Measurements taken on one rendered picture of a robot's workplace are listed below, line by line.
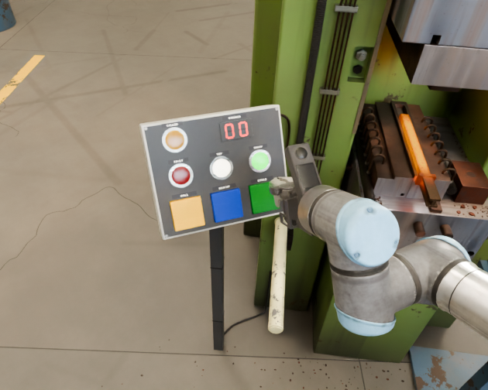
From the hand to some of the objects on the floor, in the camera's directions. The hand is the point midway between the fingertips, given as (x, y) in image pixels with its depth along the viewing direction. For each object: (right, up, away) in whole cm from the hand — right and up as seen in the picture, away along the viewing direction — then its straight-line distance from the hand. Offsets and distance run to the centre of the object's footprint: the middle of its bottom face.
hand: (276, 179), depth 90 cm
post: (-19, -71, +87) cm, 114 cm away
